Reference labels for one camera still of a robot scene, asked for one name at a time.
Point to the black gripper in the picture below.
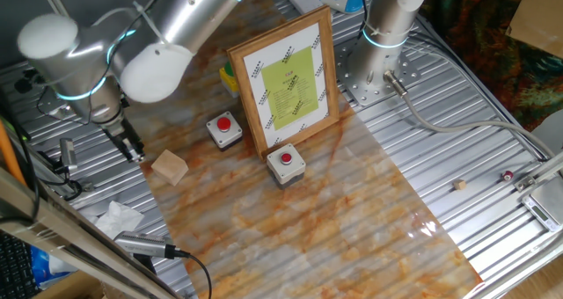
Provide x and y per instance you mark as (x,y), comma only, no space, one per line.
(119,134)

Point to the light wooden block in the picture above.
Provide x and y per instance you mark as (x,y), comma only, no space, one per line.
(169,167)

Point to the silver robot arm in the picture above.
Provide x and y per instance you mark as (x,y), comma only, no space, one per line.
(79,66)

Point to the crumpled white tissue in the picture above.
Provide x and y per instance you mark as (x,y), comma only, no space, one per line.
(116,217)

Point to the red button grey box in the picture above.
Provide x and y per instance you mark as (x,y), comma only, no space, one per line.
(286,167)
(223,129)

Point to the green button yellow box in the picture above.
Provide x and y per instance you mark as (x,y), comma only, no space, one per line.
(228,81)

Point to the orange stick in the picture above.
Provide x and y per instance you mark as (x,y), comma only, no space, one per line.
(9,154)

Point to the blue tissue pack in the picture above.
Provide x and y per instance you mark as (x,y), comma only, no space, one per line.
(39,266)

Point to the brown cardboard box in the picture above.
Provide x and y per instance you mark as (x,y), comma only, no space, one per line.
(70,288)

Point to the black keyboard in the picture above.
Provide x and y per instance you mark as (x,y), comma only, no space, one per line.
(15,268)

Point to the orange marble pattern mat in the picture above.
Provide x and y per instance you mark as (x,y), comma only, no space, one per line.
(308,237)

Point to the small wooden cube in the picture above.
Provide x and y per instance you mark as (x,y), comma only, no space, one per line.
(460,184)

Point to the colourful patterned cloth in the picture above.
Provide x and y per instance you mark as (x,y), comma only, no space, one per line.
(475,35)

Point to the small red knob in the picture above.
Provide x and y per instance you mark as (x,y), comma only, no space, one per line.
(508,175)

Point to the silver digital scale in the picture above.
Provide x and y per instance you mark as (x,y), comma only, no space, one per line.
(550,198)

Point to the grey plastic cover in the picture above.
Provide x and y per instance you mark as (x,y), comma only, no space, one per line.
(552,132)

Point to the brown cardboard sheet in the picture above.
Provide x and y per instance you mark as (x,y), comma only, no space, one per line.
(541,17)

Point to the silver camera on mount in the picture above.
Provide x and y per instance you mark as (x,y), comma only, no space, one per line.
(67,151)

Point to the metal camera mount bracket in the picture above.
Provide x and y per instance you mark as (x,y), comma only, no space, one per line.
(53,176)

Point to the silver camera with bracket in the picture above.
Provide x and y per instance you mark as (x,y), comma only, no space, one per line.
(145,245)

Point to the aluminium frame beam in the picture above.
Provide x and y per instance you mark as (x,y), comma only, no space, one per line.
(66,237)

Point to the wooden picture frame stand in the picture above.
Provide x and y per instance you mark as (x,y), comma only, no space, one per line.
(286,83)

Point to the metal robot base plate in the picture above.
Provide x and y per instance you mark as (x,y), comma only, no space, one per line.
(352,88)

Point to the aluminium rail bracket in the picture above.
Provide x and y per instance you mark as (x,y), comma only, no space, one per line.
(525,182)

